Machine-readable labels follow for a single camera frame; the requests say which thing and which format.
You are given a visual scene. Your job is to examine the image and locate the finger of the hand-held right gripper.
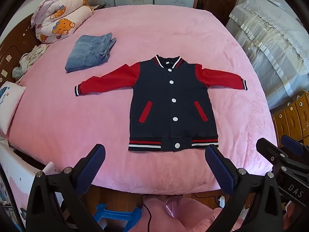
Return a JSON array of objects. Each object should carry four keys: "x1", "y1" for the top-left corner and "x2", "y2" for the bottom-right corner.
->
[
  {"x1": 281, "y1": 135, "x2": 309, "y2": 159},
  {"x1": 256, "y1": 138, "x2": 290, "y2": 168}
]

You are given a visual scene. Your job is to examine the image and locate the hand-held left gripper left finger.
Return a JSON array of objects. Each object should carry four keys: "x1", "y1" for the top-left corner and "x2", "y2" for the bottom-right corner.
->
[{"x1": 25, "y1": 144, "x2": 107, "y2": 232}]

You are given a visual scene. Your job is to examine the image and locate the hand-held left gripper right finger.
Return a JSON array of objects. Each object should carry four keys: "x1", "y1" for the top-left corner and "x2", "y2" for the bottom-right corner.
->
[{"x1": 205, "y1": 144, "x2": 284, "y2": 232}]

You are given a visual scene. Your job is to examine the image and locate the navy and red varsity jacket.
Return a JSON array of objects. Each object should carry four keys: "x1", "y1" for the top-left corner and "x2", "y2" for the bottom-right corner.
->
[{"x1": 74, "y1": 55, "x2": 249, "y2": 152}]

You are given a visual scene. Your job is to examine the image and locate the light wooden drawer cabinet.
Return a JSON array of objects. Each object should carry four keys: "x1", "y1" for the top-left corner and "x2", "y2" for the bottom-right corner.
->
[{"x1": 272, "y1": 90, "x2": 309, "y2": 148}]

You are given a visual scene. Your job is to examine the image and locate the blue plastic stool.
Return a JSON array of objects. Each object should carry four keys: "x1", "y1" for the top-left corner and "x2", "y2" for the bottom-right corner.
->
[{"x1": 93, "y1": 203, "x2": 144, "y2": 232}]

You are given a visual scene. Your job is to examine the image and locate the pink fleece blanket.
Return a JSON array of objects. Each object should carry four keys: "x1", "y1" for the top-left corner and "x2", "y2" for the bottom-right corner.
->
[{"x1": 7, "y1": 5, "x2": 278, "y2": 196}]

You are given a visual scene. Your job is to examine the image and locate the person's pink fleece clothing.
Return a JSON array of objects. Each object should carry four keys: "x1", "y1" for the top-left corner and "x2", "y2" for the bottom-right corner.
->
[{"x1": 142, "y1": 194, "x2": 242, "y2": 232}]

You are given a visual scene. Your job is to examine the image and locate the white and pink box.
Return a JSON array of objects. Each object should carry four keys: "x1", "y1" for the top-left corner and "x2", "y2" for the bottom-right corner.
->
[{"x1": 0, "y1": 138, "x2": 57, "y2": 232}]

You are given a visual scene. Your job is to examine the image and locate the white printed pillow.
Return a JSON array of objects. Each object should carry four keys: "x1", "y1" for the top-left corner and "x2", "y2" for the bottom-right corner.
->
[{"x1": 0, "y1": 81, "x2": 26, "y2": 135}]

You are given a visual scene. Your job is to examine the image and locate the white lace covered furniture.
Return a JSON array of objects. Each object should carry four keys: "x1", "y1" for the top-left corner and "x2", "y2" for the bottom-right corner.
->
[{"x1": 226, "y1": 0, "x2": 309, "y2": 110}]

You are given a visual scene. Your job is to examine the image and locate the folded blue denim jeans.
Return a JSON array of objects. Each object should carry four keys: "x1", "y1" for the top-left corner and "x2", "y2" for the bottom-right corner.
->
[{"x1": 65, "y1": 32, "x2": 117, "y2": 73}]

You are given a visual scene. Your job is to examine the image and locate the crumpled cream cloth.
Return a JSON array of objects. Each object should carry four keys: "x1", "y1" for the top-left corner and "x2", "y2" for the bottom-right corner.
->
[{"x1": 12, "y1": 44, "x2": 49, "y2": 81}]

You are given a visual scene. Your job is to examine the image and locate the dark wooden headboard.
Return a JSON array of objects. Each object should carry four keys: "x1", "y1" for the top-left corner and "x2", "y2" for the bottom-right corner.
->
[{"x1": 0, "y1": 13, "x2": 40, "y2": 87}]

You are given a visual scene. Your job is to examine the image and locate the bear print pink quilt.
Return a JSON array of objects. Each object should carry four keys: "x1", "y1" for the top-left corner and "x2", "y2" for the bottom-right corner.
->
[{"x1": 31, "y1": 0, "x2": 95, "y2": 44}]

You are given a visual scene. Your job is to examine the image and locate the black cable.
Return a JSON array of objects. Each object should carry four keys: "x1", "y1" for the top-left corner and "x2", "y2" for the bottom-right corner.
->
[
  {"x1": 141, "y1": 194, "x2": 153, "y2": 232},
  {"x1": 192, "y1": 193, "x2": 221, "y2": 206}
]

